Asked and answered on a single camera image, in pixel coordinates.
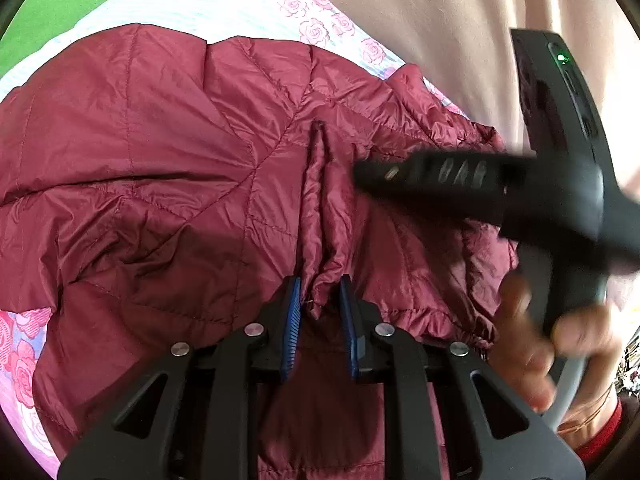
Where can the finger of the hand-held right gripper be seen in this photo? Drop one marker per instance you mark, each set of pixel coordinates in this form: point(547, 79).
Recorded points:
point(430, 185)

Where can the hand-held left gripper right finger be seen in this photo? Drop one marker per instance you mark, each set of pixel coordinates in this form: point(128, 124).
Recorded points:
point(350, 331)

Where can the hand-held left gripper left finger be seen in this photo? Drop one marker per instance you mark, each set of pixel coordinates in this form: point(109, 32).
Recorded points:
point(292, 320)

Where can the maroon quilted jacket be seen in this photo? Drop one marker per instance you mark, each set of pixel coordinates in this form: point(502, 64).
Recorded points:
point(165, 160)

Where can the person's right forearm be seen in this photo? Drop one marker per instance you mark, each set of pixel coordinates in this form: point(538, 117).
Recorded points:
point(595, 410)

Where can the person's right hand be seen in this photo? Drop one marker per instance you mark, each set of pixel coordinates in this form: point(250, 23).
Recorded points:
point(525, 340)

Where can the beige curtain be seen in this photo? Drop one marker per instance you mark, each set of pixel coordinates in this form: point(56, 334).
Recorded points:
point(440, 15)

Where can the pink floral blanket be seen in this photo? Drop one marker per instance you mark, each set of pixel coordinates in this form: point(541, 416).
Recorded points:
point(240, 5)

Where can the green plush pillow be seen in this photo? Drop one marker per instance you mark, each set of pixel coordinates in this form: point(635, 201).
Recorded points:
point(60, 0)

